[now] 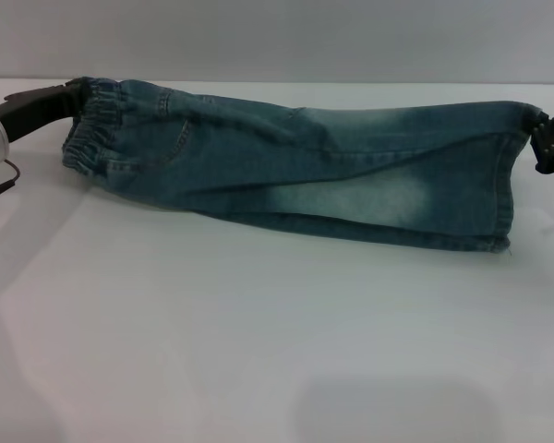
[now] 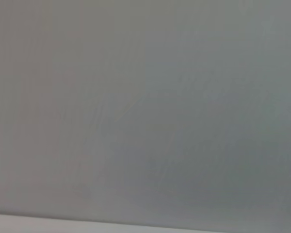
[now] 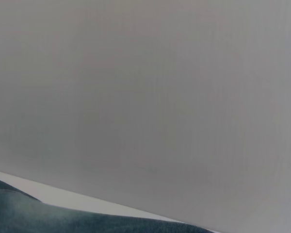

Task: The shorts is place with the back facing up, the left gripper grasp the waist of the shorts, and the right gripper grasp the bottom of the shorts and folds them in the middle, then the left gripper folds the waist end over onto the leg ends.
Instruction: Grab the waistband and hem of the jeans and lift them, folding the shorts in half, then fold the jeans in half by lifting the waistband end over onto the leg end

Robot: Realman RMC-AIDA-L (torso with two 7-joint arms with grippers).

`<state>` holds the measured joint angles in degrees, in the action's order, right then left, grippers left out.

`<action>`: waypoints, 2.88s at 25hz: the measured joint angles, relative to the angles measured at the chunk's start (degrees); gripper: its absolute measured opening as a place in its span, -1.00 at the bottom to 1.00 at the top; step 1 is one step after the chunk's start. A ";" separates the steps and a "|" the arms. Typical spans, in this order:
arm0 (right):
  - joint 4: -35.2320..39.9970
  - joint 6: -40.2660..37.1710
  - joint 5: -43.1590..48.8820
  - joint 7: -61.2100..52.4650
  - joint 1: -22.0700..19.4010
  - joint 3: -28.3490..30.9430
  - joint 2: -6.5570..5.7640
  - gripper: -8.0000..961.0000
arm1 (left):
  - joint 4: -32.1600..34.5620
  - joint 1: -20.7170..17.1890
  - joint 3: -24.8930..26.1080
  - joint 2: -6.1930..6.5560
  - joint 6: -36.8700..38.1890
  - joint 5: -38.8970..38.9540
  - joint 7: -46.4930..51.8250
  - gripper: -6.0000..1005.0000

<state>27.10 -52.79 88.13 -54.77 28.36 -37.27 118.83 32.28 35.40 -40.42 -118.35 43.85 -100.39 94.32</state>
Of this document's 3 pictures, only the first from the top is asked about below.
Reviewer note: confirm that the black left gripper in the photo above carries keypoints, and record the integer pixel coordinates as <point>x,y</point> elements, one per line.
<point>32,108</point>

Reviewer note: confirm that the blue denim shorts with cartoon print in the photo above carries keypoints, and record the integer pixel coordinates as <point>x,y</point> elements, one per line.
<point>304,171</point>

